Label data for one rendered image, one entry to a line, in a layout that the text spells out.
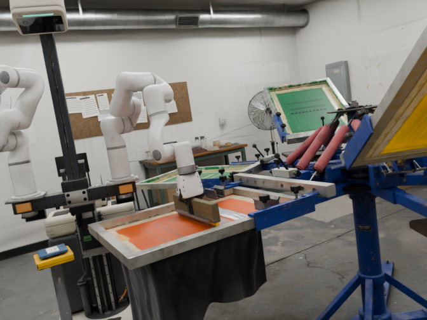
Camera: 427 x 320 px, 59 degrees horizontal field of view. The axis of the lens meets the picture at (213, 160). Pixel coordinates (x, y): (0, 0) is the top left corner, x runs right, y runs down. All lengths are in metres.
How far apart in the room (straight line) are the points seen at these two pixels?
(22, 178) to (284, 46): 5.81
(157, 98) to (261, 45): 5.25
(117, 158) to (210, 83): 4.34
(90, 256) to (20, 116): 1.02
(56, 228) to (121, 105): 1.01
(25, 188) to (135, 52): 3.99
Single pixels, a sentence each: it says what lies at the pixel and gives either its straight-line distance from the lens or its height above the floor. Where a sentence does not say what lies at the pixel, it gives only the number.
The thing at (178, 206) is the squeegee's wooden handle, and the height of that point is 1.00.
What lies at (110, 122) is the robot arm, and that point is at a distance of 1.86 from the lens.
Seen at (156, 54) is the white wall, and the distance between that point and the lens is 5.76.
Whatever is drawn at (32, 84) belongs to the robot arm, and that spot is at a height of 1.63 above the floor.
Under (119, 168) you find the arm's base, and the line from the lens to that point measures 1.87.
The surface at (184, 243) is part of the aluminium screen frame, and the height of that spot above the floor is 0.98.
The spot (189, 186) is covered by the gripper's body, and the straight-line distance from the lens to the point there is 1.57.
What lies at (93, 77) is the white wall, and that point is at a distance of 5.42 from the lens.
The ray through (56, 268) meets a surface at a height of 0.90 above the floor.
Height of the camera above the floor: 1.39
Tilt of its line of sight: 7 degrees down
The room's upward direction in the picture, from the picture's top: 8 degrees counter-clockwise
